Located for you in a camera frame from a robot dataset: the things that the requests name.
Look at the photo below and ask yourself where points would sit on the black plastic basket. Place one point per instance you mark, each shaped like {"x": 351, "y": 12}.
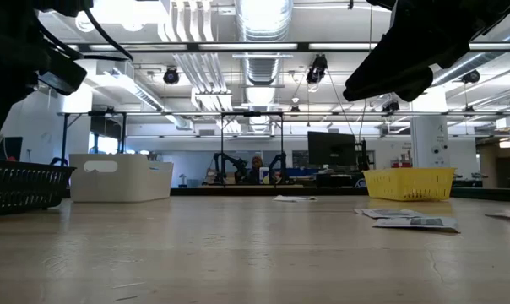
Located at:
{"x": 27, "y": 186}

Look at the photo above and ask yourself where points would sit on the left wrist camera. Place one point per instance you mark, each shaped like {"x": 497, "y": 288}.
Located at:
{"x": 63, "y": 74}

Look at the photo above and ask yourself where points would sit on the black monitor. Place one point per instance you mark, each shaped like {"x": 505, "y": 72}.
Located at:
{"x": 10, "y": 148}
{"x": 331, "y": 150}

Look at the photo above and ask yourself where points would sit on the white plastic bin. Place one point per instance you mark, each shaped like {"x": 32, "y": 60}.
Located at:
{"x": 120, "y": 177}

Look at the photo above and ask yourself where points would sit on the silver ventilation duct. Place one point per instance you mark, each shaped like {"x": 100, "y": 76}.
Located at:
{"x": 263, "y": 25}

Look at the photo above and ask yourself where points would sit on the antiseptic towelette packet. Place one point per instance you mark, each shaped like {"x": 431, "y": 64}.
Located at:
{"x": 390, "y": 213}
{"x": 417, "y": 222}

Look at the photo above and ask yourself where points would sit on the person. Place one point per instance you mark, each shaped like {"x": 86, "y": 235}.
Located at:
{"x": 256, "y": 166}

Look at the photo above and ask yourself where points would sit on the black ceiling camera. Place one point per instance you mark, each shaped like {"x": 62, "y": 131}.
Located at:
{"x": 390, "y": 106}
{"x": 171, "y": 76}
{"x": 470, "y": 76}
{"x": 317, "y": 69}

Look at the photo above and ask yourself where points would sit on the plain white gauze packet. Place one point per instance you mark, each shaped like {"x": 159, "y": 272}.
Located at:
{"x": 508, "y": 214}

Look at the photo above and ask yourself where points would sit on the background black robot arm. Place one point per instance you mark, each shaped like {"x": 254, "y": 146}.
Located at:
{"x": 278, "y": 166}
{"x": 229, "y": 166}

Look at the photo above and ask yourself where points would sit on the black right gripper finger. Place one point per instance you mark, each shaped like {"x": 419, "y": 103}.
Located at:
{"x": 390, "y": 76}

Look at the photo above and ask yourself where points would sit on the yellow plastic basket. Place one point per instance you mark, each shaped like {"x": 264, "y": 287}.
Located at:
{"x": 409, "y": 183}

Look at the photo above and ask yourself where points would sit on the wipes canister white lid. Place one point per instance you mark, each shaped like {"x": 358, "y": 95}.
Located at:
{"x": 264, "y": 174}

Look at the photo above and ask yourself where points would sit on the white pillar with posters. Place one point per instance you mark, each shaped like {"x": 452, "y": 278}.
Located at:
{"x": 430, "y": 141}

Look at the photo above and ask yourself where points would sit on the LED light bar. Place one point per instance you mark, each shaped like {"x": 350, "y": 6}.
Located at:
{"x": 343, "y": 46}
{"x": 246, "y": 46}
{"x": 153, "y": 47}

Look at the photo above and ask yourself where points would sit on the black background rig frame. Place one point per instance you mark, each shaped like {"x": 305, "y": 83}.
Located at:
{"x": 162, "y": 113}

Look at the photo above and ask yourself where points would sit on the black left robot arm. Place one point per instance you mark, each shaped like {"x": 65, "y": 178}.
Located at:
{"x": 61, "y": 5}

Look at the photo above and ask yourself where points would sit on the ceiling lamp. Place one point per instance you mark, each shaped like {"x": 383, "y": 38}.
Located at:
{"x": 507, "y": 143}

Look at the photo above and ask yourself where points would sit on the twisted white strip packet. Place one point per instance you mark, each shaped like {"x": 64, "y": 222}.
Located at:
{"x": 301, "y": 198}

